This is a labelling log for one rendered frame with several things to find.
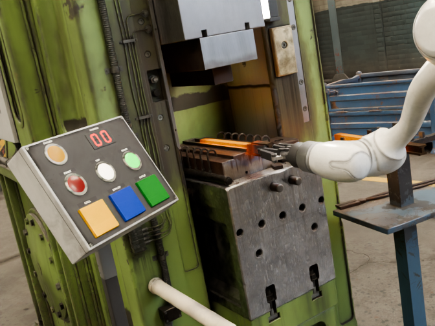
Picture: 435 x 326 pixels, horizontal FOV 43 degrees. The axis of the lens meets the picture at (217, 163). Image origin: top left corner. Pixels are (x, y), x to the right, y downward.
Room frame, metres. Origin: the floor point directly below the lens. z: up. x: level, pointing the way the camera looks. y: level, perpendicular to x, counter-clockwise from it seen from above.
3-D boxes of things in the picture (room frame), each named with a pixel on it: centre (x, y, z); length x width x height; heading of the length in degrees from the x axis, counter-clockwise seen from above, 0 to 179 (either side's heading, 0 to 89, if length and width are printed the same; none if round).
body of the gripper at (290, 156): (1.57, -0.23, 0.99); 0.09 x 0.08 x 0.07; 31
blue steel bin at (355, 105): (5.53, -1.84, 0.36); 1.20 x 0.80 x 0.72; 44
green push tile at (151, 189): (1.39, 0.18, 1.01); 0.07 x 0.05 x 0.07; 146
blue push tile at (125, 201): (1.31, 0.24, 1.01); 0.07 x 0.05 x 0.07; 146
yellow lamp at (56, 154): (1.28, 0.36, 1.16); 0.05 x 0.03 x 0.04; 121
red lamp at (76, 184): (1.26, 0.33, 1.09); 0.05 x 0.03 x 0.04; 121
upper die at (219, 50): (1.92, 0.01, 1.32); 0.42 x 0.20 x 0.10; 31
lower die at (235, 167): (1.92, 0.01, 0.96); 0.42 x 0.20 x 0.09; 31
